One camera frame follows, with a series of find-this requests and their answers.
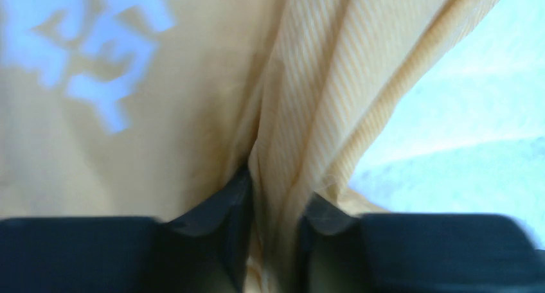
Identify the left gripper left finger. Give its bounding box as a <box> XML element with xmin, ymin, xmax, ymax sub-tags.
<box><xmin>1</xmin><ymin>167</ymin><xmax>253</xmax><ymax>292</ymax></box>

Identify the orange Mickey pillowcase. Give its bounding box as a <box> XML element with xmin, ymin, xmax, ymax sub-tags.
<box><xmin>1</xmin><ymin>0</ymin><xmax>499</xmax><ymax>292</ymax></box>

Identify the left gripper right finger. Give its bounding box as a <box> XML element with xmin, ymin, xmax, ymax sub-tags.
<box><xmin>298</xmin><ymin>195</ymin><xmax>544</xmax><ymax>293</ymax></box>

